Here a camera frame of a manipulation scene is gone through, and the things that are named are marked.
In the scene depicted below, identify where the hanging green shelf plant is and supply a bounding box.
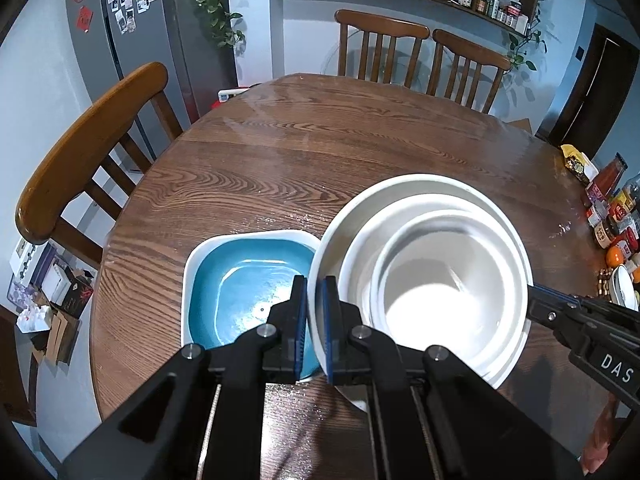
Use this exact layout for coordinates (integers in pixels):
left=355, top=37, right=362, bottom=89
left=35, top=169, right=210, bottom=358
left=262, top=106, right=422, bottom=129
left=502, top=0, right=551, bottom=73

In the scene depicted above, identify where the yellow-label oil bottle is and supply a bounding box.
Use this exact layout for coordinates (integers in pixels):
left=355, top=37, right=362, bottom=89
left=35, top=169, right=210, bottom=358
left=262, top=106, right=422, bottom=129
left=607, top=172, right=640, bottom=221

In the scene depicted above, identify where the medium white bowl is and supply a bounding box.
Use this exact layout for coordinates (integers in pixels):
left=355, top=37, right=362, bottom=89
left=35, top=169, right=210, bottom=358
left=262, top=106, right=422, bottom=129
left=339, top=195, right=531, bottom=391

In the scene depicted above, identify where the red sauce bottle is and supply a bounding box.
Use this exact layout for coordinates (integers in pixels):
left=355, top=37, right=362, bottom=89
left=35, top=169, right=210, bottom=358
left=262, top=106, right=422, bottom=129
left=585, top=154, right=628, bottom=206

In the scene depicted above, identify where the dark wooden door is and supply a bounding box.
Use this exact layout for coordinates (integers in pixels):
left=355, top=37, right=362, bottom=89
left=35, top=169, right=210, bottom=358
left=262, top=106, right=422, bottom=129
left=547, top=22, right=640, bottom=161

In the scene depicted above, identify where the grey refrigerator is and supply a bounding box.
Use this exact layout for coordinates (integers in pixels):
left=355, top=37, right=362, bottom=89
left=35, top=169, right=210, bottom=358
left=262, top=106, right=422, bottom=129
left=64, top=0, right=238, bottom=126

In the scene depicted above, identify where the brown sauce jar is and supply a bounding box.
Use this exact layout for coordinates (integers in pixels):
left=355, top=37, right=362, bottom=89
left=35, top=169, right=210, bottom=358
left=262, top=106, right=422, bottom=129
left=594, top=215, right=621, bottom=250

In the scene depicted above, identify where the cardboard box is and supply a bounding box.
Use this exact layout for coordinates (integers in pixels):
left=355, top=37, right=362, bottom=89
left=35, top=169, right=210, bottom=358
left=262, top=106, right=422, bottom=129
left=40, top=262, right=96, bottom=318

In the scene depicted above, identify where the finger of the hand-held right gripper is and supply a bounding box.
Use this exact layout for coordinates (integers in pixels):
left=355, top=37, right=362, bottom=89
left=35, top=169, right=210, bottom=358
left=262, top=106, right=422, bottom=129
left=525, top=282, right=596, bottom=348

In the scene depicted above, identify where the wooden bead trivet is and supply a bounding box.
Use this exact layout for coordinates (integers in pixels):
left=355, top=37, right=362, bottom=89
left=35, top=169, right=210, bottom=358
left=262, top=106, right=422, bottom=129
left=597, top=267, right=616, bottom=301

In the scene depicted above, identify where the person's right forearm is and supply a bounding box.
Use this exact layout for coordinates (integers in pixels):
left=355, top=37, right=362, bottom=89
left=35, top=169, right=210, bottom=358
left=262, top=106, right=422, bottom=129
left=580, top=395, right=621, bottom=476

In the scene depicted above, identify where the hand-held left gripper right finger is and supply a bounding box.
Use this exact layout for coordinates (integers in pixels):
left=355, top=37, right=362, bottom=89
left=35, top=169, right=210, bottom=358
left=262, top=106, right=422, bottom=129
left=322, top=275, right=586, bottom=480

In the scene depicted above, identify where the blue square plate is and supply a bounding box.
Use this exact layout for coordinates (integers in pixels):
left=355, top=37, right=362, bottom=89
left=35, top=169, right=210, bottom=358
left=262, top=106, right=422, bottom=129
left=190, top=239, right=321, bottom=381

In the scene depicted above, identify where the trailing green vine plant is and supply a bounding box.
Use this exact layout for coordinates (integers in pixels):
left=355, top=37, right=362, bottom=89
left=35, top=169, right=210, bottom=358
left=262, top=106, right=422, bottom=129
left=185, top=0, right=248, bottom=53

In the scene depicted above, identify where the wooden chair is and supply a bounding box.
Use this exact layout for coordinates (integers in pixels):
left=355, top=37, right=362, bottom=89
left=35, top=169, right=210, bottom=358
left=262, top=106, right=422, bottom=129
left=15, top=61, right=183, bottom=271
left=334, top=8, right=431, bottom=83
left=427, top=28, right=513, bottom=115

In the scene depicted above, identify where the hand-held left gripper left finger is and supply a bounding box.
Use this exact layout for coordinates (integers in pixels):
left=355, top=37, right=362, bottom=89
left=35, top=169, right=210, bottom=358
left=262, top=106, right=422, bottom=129
left=60, top=275, right=309, bottom=480

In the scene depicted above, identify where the flat cardboard sheet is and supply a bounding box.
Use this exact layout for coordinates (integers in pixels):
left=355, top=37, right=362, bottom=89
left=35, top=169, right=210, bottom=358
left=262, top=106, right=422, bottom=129
left=30, top=310, right=81, bottom=366

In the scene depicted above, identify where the small white straight-sided bowl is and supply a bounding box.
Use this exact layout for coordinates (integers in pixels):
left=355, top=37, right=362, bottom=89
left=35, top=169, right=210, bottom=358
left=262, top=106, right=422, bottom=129
left=370, top=209, right=528, bottom=361

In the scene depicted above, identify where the large white bowl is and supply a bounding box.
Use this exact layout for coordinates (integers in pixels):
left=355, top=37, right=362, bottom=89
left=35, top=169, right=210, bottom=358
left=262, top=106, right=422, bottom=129
left=306, top=173, right=533, bottom=413

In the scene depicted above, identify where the yellow snack packet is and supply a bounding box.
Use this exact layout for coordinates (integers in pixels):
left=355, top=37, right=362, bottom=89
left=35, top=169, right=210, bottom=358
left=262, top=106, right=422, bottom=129
left=560, top=144, right=598, bottom=186

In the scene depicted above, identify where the blue-rimmed white dish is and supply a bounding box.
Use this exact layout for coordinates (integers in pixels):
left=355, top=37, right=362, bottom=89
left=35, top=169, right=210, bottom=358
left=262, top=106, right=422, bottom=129
left=610, top=264, right=640, bottom=311

